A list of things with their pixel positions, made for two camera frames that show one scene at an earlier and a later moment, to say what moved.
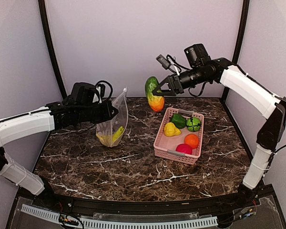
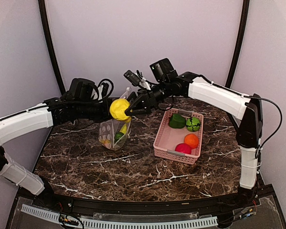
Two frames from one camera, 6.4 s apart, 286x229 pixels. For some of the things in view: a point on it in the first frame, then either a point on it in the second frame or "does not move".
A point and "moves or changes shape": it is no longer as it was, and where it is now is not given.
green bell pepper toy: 179,121 does not move
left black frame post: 52,55 does not move
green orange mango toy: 156,102 moves or changes shape
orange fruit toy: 192,140 does not move
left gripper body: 102,115 does not move
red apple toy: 184,148 does not move
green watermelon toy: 193,124 does not move
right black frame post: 240,41 does not move
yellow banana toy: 108,140 to 123,129
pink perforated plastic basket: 166,146 does not move
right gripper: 170,80 to 146,99
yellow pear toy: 170,130 to 117,108
